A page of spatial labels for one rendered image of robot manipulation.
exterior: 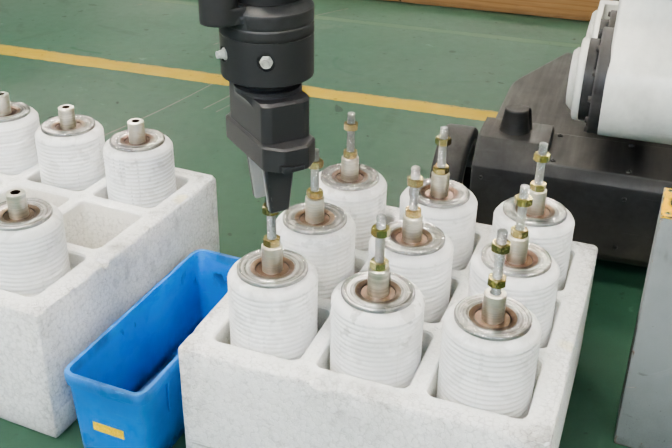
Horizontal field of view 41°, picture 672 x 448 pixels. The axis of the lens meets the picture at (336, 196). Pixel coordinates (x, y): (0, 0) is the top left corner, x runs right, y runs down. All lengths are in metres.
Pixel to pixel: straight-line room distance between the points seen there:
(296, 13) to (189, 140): 1.10
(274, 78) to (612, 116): 0.53
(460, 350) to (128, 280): 0.49
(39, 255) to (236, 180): 0.69
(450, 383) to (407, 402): 0.05
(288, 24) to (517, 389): 0.41
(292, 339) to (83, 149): 0.49
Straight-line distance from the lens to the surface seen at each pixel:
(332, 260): 1.02
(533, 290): 0.96
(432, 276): 0.99
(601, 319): 1.37
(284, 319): 0.93
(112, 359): 1.12
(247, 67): 0.81
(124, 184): 1.24
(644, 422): 1.13
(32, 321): 1.05
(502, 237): 0.83
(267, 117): 0.82
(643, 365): 1.09
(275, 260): 0.93
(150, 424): 1.04
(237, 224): 1.55
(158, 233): 1.21
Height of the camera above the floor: 0.75
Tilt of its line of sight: 27 degrees down
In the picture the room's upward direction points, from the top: 1 degrees clockwise
